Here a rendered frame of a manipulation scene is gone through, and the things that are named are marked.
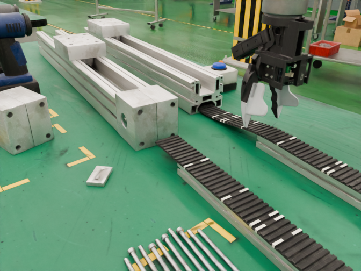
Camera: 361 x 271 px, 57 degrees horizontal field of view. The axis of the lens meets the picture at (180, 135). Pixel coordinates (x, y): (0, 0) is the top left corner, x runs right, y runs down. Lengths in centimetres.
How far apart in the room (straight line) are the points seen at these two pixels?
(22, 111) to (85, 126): 15
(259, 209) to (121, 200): 21
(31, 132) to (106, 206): 26
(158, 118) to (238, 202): 26
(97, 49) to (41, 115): 36
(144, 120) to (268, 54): 26
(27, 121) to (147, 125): 23
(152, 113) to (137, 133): 5
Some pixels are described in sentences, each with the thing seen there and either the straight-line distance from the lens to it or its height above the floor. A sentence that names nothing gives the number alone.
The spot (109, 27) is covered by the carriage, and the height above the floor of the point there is 90.
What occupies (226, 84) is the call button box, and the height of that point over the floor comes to 80.
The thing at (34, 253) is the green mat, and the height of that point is 78.
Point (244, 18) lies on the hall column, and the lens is 402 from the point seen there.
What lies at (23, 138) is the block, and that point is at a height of 81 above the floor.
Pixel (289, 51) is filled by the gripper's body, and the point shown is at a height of 98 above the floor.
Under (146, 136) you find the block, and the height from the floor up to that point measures 81.
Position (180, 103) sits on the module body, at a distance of 84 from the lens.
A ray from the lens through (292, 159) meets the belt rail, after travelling 64.
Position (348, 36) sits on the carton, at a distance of 570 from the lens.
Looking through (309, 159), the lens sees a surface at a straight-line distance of 62.
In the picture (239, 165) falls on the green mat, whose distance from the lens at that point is 63.
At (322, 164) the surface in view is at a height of 81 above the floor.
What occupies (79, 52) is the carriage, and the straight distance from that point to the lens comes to 100.
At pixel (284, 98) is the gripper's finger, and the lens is 70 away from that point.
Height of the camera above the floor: 112
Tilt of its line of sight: 28 degrees down
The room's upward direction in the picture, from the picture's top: 1 degrees clockwise
